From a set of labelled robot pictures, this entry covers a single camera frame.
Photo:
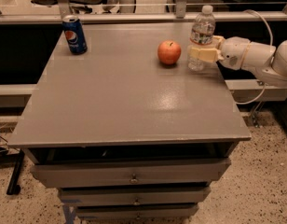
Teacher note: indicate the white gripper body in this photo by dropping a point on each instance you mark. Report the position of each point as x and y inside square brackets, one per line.
[235, 52]

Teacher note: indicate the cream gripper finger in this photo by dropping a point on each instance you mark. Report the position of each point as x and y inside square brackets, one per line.
[218, 41]
[209, 55]

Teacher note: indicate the clear plastic water bottle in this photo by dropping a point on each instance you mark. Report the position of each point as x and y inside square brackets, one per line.
[200, 37]

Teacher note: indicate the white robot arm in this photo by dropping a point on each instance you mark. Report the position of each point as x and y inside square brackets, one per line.
[266, 62]

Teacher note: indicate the red apple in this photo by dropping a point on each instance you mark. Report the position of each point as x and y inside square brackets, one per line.
[169, 52]

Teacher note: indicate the grey drawer cabinet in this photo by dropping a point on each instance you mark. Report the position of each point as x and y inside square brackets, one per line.
[118, 103]

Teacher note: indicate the blue Pepsi can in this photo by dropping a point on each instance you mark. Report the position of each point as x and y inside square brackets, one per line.
[74, 34]

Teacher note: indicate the middle grey drawer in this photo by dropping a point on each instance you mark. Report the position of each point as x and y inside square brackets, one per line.
[134, 196]

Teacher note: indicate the grey drawer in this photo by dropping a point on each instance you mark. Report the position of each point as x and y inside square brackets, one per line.
[85, 175]
[134, 196]
[136, 212]

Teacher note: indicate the bottom grey drawer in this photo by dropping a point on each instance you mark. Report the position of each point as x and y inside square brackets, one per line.
[136, 212]

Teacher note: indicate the top grey drawer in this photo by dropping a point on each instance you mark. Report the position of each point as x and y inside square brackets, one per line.
[85, 175]

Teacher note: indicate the black floor stand leg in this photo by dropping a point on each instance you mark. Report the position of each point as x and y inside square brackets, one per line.
[13, 187]

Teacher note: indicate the metal window frame rail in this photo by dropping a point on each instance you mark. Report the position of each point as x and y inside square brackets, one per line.
[143, 18]

